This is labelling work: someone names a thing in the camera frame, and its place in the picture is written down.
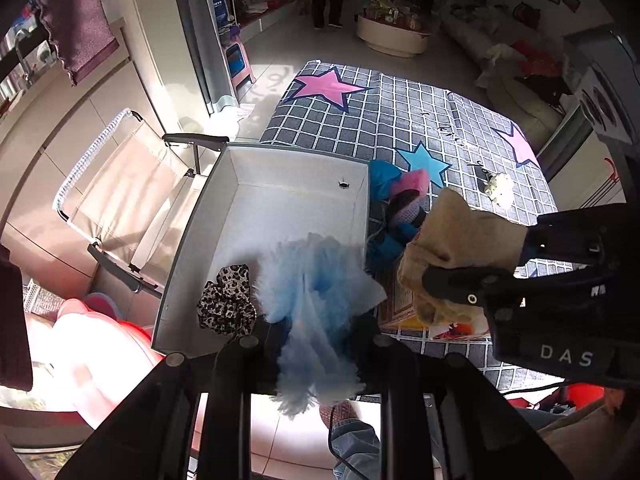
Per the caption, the small white plush flower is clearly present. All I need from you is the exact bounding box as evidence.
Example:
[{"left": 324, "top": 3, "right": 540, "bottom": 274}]
[{"left": 482, "top": 172, "right": 515, "bottom": 209}]

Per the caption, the pink fuzzy cloth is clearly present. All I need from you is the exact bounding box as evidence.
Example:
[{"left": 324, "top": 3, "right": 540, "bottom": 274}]
[{"left": 390, "top": 169, "right": 434, "bottom": 202}]

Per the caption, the pink plastic stool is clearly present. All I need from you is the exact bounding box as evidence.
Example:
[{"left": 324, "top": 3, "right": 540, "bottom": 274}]
[{"left": 225, "top": 42, "right": 257, "bottom": 94}]

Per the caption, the white cloth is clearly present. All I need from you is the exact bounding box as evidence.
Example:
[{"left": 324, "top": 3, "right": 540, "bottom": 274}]
[{"left": 474, "top": 42, "right": 522, "bottom": 92}]

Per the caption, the beige folding chair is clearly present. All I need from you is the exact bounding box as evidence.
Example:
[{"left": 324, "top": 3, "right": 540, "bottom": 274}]
[{"left": 52, "top": 107, "right": 232, "bottom": 302}]

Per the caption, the person's jeans leg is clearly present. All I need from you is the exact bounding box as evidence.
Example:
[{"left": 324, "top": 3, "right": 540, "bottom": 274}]
[{"left": 331, "top": 417, "right": 397, "bottom": 480}]

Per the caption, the star printed grid blanket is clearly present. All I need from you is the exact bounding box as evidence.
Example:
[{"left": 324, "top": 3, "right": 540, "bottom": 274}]
[{"left": 257, "top": 60, "right": 561, "bottom": 397}]

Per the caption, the person's right forearm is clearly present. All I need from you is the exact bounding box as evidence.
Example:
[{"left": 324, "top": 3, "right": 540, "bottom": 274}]
[{"left": 541, "top": 387, "right": 640, "bottom": 480}]

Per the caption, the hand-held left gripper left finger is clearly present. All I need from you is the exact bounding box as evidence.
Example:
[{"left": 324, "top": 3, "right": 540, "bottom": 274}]
[{"left": 55, "top": 322, "right": 289, "bottom": 480}]

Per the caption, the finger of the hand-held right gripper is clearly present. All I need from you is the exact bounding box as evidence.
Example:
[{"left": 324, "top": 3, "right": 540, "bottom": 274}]
[
  {"left": 422, "top": 265, "right": 522, "bottom": 312},
  {"left": 520, "top": 207, "right": 617, "bottom": 264}
]

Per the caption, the purple hanging towel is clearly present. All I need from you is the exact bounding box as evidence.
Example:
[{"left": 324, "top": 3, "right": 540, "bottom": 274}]
[{"left": 36, "top": 0, "right": 121, "bottom": 87}]

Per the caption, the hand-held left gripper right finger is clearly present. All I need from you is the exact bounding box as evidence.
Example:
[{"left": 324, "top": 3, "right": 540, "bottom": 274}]
[{"left": 351, "top": 316, "right": 576, "bottom": 480}]

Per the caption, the round white coffee table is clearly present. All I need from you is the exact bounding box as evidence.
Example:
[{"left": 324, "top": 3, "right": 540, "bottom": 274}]
[{"left": 356, "top": 7, "right": 434, "bottom": 59}]

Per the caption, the red cloth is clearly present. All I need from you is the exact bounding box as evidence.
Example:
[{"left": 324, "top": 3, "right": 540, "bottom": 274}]
[{"left": 514, "top": 40, "right": 563, "bottom": 77}]

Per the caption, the knit slipper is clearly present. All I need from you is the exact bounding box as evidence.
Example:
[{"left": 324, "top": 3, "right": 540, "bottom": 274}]
[{"left": 319, "top": 400, "right": 360, "bottom": 430}]

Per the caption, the red plastic stool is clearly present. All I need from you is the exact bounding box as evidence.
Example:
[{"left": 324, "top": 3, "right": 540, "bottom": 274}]
[{"left": 562, "top": 382, "right": 610, "bottom": 412}]

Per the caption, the purple striped knit hat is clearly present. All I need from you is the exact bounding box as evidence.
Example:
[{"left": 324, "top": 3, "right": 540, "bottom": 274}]
[{"left": 385, "top": 194, "right": 429, "bottom": 232}]

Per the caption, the leopard print scrunchie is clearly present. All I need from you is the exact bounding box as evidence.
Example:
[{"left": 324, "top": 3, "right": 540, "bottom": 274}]
[{"left": 196, "top": 262, "right": 259, "bottom": 337}]

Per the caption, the blue fuzzy cloth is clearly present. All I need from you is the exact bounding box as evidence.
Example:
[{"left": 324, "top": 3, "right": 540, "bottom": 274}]
[
  {"left": 369, "top": 159, "right": 404, "bottom": 202},
  {"left": 366, "top": 224, "right": 421, "bottom": 277}
]

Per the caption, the red plastic basin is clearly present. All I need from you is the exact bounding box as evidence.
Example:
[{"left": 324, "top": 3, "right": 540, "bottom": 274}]
[{"left": 22, "top": 296, "right": 167, "bottom": 433}]

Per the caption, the light blue fluffy cloth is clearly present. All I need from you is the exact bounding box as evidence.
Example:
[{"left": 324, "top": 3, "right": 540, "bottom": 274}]
[{"left": 250, "top": 232, "right": 389, "bottom": 418}]

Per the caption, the beige plush cloth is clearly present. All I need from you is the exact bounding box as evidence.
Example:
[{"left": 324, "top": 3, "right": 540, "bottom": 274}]
[{"left": 397, "top": 187, "right": 531, "bottom": 327}]

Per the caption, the black cable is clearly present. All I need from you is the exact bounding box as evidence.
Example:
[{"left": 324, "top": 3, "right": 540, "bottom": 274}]
[{"left": 327, "top": 402, "right": 372, "bottom": 480}]

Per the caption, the white tissue pack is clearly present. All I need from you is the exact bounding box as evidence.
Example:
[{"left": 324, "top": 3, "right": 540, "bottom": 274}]
[{"left": 427, "top": 310, "right": 491, "bottom": 342}]

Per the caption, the grey cardboard box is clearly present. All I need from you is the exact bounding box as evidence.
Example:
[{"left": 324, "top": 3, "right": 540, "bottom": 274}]
[{"left": 150, "top": 141, "right": 374, "bottom": 361}]

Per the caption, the orange patterned packet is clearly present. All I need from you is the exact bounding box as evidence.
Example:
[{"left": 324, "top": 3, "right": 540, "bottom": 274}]
[{"left": 377, "top": 280, "right": 437, "bottom": 332}]

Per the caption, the white sofa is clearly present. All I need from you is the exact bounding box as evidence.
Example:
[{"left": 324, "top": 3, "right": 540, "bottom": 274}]
[{"left": 440, "top": 4, "right": 576, "bottom": 147}]

